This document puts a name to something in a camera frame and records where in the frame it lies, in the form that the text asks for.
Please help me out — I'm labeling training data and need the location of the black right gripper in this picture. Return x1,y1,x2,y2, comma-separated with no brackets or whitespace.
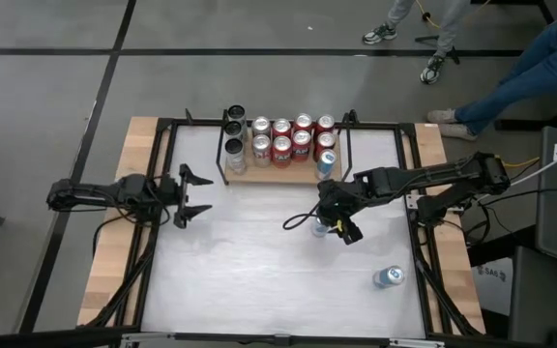
315,178,365,247

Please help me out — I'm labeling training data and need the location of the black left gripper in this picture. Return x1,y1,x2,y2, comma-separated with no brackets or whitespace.
155,162,216,230

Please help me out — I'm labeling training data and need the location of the blue silver Red Bull can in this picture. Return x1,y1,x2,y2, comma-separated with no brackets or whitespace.
309,216,331,239
372,265,406,290
314,148,338,182

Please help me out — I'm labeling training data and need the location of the white Celsius can black lid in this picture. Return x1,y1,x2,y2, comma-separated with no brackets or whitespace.
223,120,247,144
226,103,249,128
223,137,249,176

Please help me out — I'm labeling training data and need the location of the silver Diet Coke can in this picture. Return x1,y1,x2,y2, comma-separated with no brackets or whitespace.
250,115,273,137
250,133,273,169

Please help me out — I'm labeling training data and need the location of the red can with black graphic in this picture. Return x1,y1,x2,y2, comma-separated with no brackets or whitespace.
313,130,337,160

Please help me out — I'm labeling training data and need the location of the red Fanta can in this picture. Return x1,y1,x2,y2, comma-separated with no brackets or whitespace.
271,118,293,139
290,129,312,163
293,112,314,133
314,113,337,135

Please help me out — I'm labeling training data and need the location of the red soda can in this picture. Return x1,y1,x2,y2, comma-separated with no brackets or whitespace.
271,135,294,170

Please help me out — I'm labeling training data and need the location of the white table cover sheet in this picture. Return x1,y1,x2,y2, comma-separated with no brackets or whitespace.
140,126,428,339

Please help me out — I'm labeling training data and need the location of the wooden tray board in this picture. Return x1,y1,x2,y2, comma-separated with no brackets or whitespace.
215,108,360,190

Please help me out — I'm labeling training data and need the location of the white printed box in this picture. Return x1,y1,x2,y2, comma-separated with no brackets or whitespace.
471,258,514,315

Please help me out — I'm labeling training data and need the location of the grey box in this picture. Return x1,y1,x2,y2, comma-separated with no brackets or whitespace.
508,245,557,345

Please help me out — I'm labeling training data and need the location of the black furniture leg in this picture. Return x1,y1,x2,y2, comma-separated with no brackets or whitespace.
494,94,557,132

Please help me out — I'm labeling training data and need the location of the person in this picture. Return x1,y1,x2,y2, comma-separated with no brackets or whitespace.
361,0,471,86
425,0,557,142

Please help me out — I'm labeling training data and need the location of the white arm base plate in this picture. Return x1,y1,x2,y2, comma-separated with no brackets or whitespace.
405,192,463,213

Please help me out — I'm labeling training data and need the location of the white cable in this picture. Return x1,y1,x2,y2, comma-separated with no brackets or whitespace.
477,137,557,202

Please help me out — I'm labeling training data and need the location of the yellow power cable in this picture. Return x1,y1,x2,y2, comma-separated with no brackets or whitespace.
412,0,442,29

